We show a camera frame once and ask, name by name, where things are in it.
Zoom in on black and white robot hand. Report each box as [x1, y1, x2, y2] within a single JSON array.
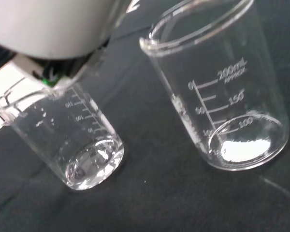
[[0, 0, 120, 97]]

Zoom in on large clear glass beaker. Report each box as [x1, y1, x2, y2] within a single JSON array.
[[138, 0, 290, 173]]

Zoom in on black table cloth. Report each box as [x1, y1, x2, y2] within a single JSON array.
[[0, 0, 290, 232]]

